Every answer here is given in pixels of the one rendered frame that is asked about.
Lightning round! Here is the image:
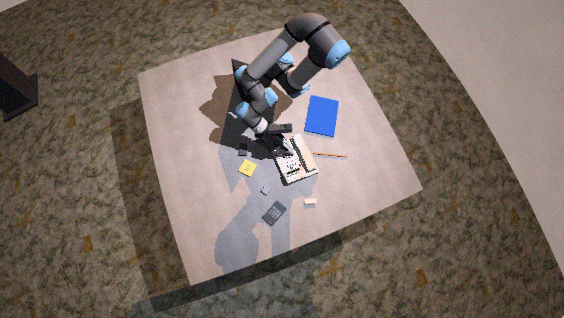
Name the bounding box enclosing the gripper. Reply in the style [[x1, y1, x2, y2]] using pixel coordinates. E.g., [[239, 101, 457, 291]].
[[254, 123, 294, 155]]

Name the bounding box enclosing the beige telephone handset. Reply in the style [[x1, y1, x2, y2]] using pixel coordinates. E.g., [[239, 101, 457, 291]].
[[292, 134, 316, 172]]

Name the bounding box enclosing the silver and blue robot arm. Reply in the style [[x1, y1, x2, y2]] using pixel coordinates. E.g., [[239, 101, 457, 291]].
[[234, 13, 350, 134]]

